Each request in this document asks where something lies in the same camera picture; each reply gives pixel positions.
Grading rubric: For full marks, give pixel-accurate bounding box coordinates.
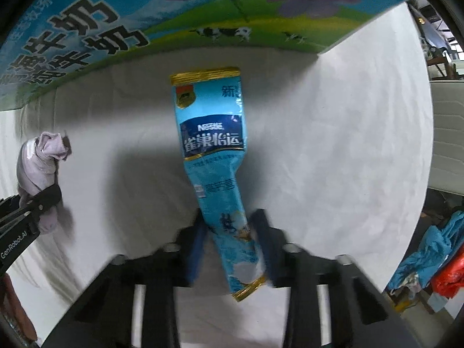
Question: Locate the blue cloth on floor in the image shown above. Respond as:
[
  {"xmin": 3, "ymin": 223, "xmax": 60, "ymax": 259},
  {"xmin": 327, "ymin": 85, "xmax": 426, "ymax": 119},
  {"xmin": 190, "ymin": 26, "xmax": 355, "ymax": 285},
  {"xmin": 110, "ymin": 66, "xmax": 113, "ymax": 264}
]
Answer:
[{"xmin": 387, "ymin": 211, "xmax": 463, "ymax": 291}]

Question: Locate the lilac towel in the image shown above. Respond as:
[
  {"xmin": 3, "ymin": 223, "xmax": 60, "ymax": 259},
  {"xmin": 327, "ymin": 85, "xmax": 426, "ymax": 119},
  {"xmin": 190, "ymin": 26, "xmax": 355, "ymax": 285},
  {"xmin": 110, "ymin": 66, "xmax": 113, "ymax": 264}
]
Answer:
[{"xmin": 16, "ymin": 130, "xmax": 73, "ymax": 236}]

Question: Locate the open cardboard box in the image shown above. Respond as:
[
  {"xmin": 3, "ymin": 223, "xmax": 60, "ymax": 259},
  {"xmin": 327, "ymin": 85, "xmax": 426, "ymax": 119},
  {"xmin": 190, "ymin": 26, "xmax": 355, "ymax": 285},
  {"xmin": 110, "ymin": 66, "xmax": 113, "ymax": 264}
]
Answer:
[{"xmin": 1, "ymin": 0, "xmax": 406, "ymax": 111}]

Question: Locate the blue Nestle powder pouch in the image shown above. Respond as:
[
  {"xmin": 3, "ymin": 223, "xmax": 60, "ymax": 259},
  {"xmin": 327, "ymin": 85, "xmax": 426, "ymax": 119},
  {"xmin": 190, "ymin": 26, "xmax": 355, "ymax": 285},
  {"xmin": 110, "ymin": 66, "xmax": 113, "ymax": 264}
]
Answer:
[{"xmin": 170, "ymin": 67, "xmax": 266, "ymax": 302}]

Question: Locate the red plastic bag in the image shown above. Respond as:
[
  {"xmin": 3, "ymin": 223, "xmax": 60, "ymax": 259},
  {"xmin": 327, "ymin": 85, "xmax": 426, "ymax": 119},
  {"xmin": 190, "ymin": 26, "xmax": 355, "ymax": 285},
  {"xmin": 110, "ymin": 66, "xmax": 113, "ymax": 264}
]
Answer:
[{"xmin": 431, "ymin": 245, "xmax": 464, "ymax": 299}]

